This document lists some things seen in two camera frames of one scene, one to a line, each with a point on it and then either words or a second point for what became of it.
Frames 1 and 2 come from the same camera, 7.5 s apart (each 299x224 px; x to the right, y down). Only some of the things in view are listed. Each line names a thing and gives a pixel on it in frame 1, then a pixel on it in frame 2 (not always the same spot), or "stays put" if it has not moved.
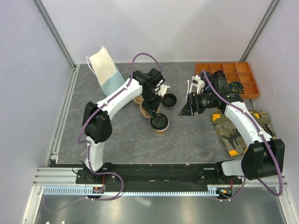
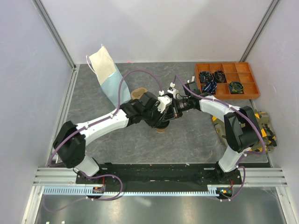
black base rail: x=147 y=176 stays put
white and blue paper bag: x=108 y=74 stays put
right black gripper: x=193 y=101 → x=177 y=114
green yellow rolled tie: x=236 y=87 stays put
